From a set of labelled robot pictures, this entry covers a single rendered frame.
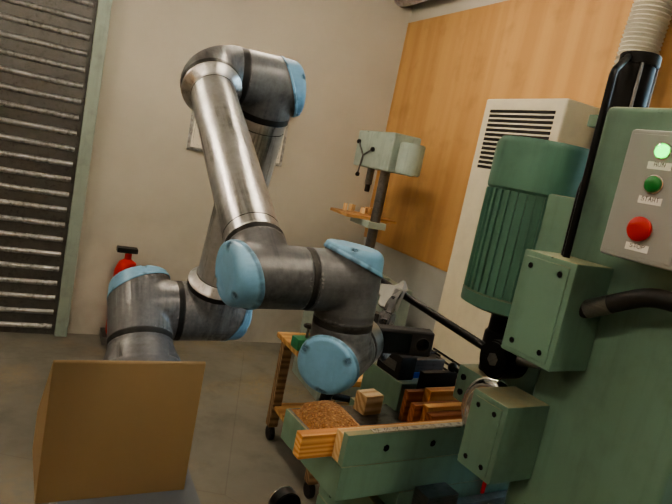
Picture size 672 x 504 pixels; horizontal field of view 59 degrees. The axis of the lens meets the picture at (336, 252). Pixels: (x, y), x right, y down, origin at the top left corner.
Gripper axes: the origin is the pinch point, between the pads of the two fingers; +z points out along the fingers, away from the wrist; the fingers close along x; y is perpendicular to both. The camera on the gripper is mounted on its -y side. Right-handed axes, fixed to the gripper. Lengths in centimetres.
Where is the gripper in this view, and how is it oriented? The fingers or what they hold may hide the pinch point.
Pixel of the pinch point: (399, 318)
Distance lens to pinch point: 119.6
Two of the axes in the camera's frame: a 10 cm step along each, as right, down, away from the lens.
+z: 3.4, -1.0, 9.4
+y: -9.2, -2.6, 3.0
